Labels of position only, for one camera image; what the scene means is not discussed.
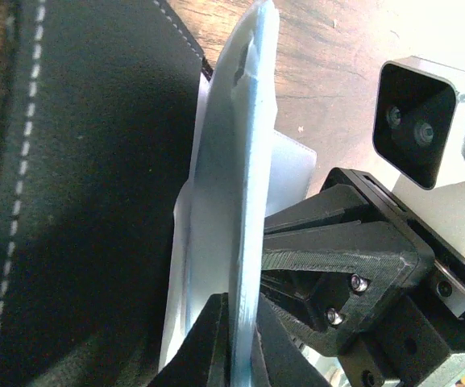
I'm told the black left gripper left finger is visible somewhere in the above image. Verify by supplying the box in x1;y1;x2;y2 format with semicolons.
149;293;230;387

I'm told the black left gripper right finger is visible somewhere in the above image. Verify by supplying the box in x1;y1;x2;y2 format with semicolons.
251;300;330;387

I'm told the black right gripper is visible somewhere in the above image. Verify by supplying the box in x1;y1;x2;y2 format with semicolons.
261;168;465;386

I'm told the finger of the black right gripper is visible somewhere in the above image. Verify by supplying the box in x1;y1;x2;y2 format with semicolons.
264;187;377;234

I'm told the black leather card holder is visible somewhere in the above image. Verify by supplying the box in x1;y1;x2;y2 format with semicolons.
0;1;204;386

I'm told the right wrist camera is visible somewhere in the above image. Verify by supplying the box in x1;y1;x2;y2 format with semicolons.
372;56;465;190

